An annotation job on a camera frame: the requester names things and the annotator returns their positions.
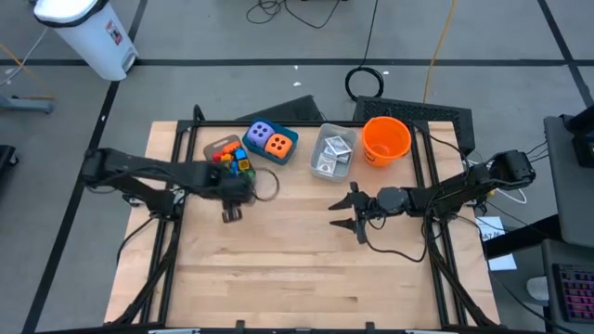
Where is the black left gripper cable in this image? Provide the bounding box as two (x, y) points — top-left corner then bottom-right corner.
(252, 167), (281, 203)

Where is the black coiled cable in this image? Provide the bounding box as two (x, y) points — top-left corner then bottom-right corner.
(344, 0), (385, 102)

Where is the yellow cable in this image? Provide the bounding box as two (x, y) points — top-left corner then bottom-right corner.
(422, 0), (458, 104)

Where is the light grey plastic bin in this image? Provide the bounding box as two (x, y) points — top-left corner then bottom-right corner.
(309, 122), (358, 183)

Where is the black floor cable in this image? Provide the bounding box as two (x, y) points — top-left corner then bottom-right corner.
(245, 0), (343, 30)

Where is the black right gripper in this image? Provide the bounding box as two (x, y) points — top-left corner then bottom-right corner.
(328, 181), (412, 245)

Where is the white computer mouse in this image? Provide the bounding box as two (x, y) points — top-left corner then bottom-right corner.
(526, 276), (550, 302)

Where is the blue plastic bin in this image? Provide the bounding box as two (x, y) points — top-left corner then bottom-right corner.
(241, 117), (300, 166)

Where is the dark grey desk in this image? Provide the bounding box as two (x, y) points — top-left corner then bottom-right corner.
(543, 114), (594, 250)

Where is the black box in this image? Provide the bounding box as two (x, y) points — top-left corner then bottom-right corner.
(559, 104), (594, 168)

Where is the black angled panel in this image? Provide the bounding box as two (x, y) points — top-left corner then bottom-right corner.
(234, 95), (326, 122)

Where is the orange pumpkin face bucket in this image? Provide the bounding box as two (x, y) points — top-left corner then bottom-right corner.
(361, 115), (413, 168)

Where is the smoky grey translucent bin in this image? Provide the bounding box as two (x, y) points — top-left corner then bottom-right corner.
(202, 134), (257, 205)

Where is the white trash bin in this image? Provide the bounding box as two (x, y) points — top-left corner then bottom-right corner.
(32, 0), (139, 83)

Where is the white paper sheet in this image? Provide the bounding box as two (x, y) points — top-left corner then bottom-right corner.
(475, 215), (518, 273)

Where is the black aluminium rig frame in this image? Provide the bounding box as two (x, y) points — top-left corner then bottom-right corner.
(110, 104), (500, 334)

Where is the black chair base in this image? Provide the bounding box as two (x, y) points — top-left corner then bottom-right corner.
(0, 144), (19, 171)

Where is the black and white card deck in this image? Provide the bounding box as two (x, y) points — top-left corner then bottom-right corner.
(324, 135), (354, 157)

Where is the orange foam die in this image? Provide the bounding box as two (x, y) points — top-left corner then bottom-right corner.
(264, 133), (294, 160)

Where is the grey stand foot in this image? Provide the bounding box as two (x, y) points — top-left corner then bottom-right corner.
(0, 95), (56, 115)

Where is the black keyboard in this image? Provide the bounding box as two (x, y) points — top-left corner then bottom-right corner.
(551, 263), (594, 325)

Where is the white cable bundle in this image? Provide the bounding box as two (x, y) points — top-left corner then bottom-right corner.
(461, 157), (529, 206)

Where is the purple foam die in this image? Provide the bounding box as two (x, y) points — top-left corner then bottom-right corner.
(246, 120), (276, 148)

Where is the grey keyboard desk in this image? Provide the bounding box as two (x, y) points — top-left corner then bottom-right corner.
(540, 238), (594, 334)

